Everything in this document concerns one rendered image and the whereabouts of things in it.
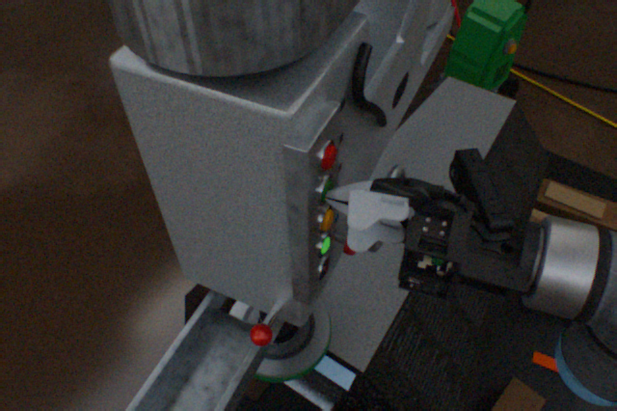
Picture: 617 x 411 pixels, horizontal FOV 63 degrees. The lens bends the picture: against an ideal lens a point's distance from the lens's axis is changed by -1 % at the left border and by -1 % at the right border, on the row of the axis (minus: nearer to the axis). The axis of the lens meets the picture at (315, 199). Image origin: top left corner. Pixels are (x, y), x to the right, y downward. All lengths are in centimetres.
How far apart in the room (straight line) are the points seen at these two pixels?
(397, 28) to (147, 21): 50
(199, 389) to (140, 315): 136
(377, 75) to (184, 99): 35
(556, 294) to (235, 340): 52
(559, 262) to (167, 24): 38
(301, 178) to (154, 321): 169
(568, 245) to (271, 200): 30
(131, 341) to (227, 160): 163
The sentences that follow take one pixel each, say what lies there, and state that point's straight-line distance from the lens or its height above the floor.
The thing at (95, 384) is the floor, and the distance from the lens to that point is 210.
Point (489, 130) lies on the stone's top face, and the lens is 162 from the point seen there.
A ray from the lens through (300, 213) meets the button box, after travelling 54.
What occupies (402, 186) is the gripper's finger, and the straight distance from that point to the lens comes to 50.
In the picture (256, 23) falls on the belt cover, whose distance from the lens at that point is 43.
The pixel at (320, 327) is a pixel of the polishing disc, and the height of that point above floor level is 86.
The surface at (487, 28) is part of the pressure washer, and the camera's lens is 277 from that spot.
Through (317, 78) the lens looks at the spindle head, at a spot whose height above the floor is 152.
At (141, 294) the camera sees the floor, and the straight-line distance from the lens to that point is 222.
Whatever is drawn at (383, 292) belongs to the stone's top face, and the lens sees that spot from 119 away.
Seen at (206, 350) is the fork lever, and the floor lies 106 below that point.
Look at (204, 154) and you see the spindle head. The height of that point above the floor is 143.
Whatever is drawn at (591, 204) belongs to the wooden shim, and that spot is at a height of 11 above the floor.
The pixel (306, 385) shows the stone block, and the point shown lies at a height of 74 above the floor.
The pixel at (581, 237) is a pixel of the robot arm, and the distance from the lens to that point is 50.
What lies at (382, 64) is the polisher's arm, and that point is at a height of 137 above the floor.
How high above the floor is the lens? 182
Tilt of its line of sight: 49 degrees down
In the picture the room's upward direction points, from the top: straight up
